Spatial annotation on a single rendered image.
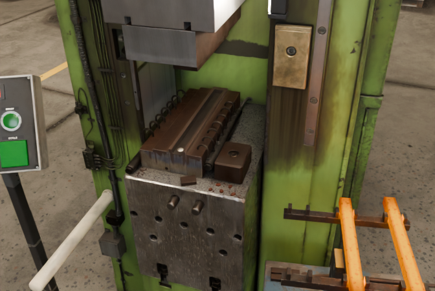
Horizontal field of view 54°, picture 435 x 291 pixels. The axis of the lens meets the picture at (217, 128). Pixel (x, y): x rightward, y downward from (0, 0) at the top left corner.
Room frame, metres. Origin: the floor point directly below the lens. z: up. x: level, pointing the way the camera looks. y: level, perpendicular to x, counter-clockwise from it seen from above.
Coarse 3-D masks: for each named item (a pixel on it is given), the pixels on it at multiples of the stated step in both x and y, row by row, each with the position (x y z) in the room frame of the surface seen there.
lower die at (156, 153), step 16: (192, 96) 1.38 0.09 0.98; (208, 96) 1.34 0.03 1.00; (224, 96) 1.35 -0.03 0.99; (176, 112) 1.27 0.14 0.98; (192, 112) 1.25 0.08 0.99; (224, 112) 1.24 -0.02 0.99; (160, 128) 1.16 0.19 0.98; (176, 128) 1.14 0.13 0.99; (208, 128) 1.14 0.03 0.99; (224, 128) 1.19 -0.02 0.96; (144, 144) 1.07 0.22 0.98; (160, 144) 1.06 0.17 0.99; (192, 144) 1.05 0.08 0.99; (208, 144) 1.05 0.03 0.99; (144, 160) 1.04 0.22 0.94; (160, 160) 1.03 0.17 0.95; (176, 160) 1.01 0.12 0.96; (192, 160) 0.99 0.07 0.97
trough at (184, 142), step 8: (216, 96) 1.36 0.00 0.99; (208, 104) 1.30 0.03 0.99; (200, 112) 1.24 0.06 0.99; (208, 112) 1.25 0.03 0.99; (192, 120) 1.18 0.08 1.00; (200, 120) 1.20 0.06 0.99; (192, 128) 1.15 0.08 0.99; (184, 136) 1.10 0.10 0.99; (176, 144) 1.05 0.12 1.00; (184, 144) 1.06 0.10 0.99; (176, 152) 1.02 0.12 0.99
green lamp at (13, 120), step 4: (4, 116) 1.05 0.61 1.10; (8, 116) 1.05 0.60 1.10; (12, 116) 1.05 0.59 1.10; (16, 116) 1.05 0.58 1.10; (4, 120) 1.04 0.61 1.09; (8, 120) 1.04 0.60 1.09; (12, 120) 1.05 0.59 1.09; (16, 120) 1.05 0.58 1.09; (4, 124) 1.04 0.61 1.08; (8, 124) 1.04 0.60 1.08; (12, 124) 1.04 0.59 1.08; (16, 124) 1.04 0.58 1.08; (8, 128) 1.03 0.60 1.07; (12, 128) 1.04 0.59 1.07
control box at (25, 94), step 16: (0, 80) 1.10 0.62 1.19; (16, 80) 1.11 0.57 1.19; (32, 80) 1.11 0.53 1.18; (16, 96) 1.08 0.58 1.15; (32, 96) 1.09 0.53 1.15; (0, 112) 1.06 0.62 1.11; (16, 112) 1.06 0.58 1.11; (32, 112) 1.06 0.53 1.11; (0, 128) 1.03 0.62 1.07; (16, 128) 1.04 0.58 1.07; (32, 128) 1.04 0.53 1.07; (32, 144) 1.02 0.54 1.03; (0, 160) 0.99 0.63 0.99; (32, 160) 0.99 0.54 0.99; (48, 160) 1.05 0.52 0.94
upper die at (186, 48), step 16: (240, 16) 1.37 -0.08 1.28; (128, 32) 1.04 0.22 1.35; (144, 32) 1.03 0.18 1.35; (160, 32) 1.01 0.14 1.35; (176, 32) 1.00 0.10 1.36; (192, 32) 0.99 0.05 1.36; (208, 32) 1.07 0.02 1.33; (224, 32) 1.20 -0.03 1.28; (128, 48) 1.04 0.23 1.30; (144, 48) 1.03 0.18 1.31; (160, 48) 1.02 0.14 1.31; (176, 48) 1.00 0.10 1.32; (192, 48) 0.99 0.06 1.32; (208, 48) 1.07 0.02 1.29; (176, 64) 1.00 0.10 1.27; (192, 64) 0.99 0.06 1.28
